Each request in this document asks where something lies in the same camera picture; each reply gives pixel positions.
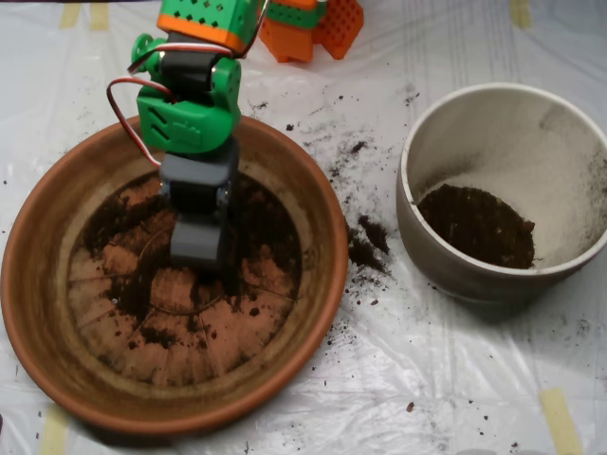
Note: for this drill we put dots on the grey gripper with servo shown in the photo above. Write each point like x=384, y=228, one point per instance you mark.
x=198, y=196

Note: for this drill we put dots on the dark soil pile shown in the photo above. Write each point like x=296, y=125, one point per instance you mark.
x=270, y=227

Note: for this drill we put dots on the dark soil heap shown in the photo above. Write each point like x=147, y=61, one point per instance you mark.
x=479, y=232

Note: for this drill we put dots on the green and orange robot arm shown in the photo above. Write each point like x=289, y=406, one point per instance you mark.
x=189, y=118

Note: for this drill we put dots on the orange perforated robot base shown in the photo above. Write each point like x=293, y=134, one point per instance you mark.
x=294, y=42

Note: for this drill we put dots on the spilled soil clump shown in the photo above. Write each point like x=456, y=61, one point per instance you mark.
x=365, y=249

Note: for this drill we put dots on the terracotta plant saucer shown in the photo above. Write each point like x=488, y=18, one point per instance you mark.
x=33, y=308

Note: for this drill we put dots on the white plant pot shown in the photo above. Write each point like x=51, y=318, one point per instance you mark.
x=474, y=289

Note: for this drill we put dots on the beige masking tape strip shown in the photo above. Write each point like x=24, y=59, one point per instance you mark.
x=54, y=431
x=71, y=16
x=100, y=18
x=520, y=14
x=562, y=422

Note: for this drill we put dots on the clear plastic cover sheet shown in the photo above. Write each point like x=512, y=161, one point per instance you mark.
x=427, y=379

